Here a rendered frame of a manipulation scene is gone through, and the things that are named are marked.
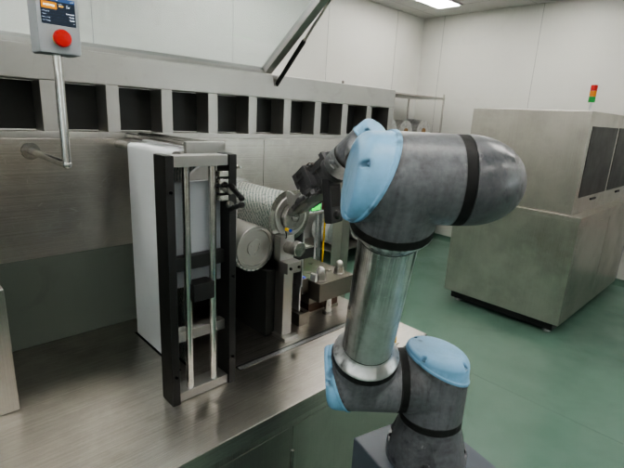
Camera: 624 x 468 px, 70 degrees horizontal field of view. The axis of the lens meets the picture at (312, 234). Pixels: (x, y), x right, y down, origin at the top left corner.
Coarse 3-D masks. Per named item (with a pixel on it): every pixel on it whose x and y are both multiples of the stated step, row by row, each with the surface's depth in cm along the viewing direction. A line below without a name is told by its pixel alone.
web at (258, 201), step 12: (180, 168) 105; (192, 168) 102; (180, 180) 103; (240, 192) 133; (252, 192) 130; (264, 192) 128; (276, 192) 126; (252, 204) 128; (264, 204) 124; (240, 216) 133; (252, 216) 128; (264, 216) 124; (180, 288) 109; (180, 300) 110; (180, 312) 111; (180, 324) 112; (180, 348) 114
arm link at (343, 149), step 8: (368, 120) 97; (360, 128) 96; (368, 128) 95; (376, 128) 97; (352, 136) 98; (344, 144) 100; (352, 144) 97; (336, 152) 102; (344, 152) 100; (344, 160) 101; (344, 168) 102
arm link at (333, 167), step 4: (332, 152) 103; (328, 156) 105; (332, 156) 103; (328, 160) 104; (332, 160) 103; (336, 160) 102; (328, 164) 104; (332, 164) 104; (336, 164) 103; (340, 164) 102; (328, 168) 105; (332, 168) 104; (336, 168) 103; (340, 168) 103; (332, 172) 104; (336, 172) 104; (340, 172) 104; (336, 176) 105; (340, 176) 105
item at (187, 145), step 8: (128, 136) 120; (136, 136) 116; (144, 136) 113; (152, 136) 110; (160, 136) 114; (168, 136) 112; (176, 136) 116; (152, 144) 111; (160, 144) 112; (168, 144) 104; (176, 144) 101; (184, 144) 97; (192, 144) 97; (200, 144) 98; (208, 144) 100; (216, 144) 101; (224, 144) 103; (184, 152) 97; (192, 152) 98; (200, 152) 99; (208, 152) 100; (216, 152) 102
